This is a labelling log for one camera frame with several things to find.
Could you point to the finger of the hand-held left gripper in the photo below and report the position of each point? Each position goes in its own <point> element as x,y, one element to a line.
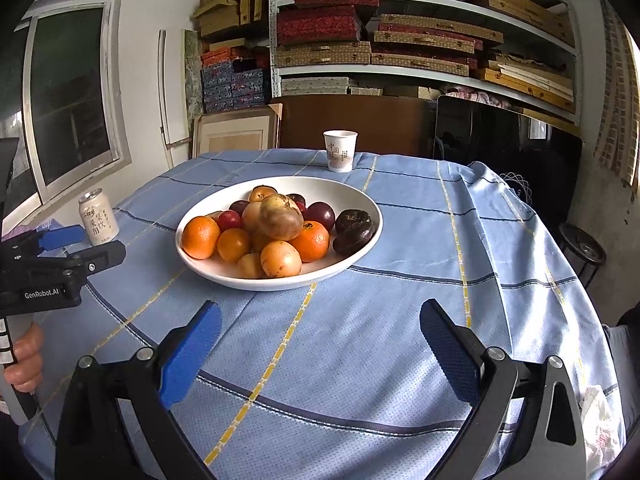
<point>100,256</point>
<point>62,236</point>

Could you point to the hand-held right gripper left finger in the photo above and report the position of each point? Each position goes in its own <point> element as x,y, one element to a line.
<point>192,355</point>

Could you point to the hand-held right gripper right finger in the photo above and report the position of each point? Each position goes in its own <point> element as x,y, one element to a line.
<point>450,350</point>

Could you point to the tangerine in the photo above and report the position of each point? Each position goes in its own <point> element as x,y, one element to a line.
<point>200,237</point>
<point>312,242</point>

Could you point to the small yellow-brown fruit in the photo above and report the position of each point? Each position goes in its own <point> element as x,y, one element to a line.
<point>249,266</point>

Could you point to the white ceramic bowl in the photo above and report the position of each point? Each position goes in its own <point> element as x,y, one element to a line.
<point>280,285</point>

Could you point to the small orange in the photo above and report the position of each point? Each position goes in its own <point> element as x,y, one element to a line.
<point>259,241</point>
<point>234,244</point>

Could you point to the orange-yellow passion fruit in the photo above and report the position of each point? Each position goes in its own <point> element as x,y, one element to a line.
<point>281,259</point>
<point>262,193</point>

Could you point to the dark purple passion fruit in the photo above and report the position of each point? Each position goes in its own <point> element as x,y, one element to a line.
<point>354,219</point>
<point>352,242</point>

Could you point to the yellow-brown passion fruit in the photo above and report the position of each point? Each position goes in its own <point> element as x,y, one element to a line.
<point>280,216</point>

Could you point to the dark red plum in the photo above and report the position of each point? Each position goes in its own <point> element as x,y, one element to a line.
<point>296,198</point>
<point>321,215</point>

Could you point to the person's left hand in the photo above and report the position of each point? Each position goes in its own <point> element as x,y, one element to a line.
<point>27,360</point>

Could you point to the lilac blue cloth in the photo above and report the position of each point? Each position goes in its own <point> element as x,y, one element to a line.
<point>52,222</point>

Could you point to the white drink can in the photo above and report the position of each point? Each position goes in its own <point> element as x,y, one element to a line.
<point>97,220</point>

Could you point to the blue striped tablecloth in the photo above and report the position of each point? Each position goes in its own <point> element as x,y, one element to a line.
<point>350,350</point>

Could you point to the white framed window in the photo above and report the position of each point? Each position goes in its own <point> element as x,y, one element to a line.
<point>70,95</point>

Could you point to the grey-blue cloth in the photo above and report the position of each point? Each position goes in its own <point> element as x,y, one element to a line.
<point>615,355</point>

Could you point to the crumpled white tissue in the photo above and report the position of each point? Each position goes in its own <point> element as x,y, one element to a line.
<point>602,425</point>

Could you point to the black round stool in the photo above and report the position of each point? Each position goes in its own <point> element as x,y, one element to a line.
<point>582,242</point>

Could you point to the white wooden strip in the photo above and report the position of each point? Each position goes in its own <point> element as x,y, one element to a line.
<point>162,90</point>

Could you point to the dark cloth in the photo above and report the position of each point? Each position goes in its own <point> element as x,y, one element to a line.
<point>631,312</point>

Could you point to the grey marbled slab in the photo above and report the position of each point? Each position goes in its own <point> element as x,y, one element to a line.
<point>194,80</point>

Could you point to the stack of blue patterned boxes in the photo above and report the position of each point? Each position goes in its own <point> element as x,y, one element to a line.
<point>232,87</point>

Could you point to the large black screen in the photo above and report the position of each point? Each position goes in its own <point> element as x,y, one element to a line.
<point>480,130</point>

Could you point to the white paper cup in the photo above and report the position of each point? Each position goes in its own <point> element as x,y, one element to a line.
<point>340,152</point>

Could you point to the brown wooden board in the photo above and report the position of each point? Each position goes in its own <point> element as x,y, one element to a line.
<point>380,120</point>

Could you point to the pink floral cloth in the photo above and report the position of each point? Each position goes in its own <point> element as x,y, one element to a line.
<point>475,96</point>

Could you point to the white metal shelf rack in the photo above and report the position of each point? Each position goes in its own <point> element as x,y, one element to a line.
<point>274,60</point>

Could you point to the stack of yellow wooden boxes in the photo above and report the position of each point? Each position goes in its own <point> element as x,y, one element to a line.
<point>520,10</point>
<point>525,85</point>

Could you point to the row of pale woven boxes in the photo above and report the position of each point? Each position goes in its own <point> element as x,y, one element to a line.
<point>320,86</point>

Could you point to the wide woven brown box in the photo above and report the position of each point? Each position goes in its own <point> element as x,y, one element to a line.
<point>322,55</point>

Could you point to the bright side window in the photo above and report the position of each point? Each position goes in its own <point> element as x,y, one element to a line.
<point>634,110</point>

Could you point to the stack of woven brown boxes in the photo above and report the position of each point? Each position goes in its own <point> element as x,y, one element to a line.
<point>430,42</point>

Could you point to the large red patterned box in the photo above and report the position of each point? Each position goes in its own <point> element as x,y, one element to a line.
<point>317,25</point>

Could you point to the flat red patterned box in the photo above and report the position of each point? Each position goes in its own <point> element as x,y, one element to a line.
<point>335,0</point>

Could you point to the light wooden picture frame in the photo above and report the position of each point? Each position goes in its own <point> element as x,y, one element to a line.
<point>235,132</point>

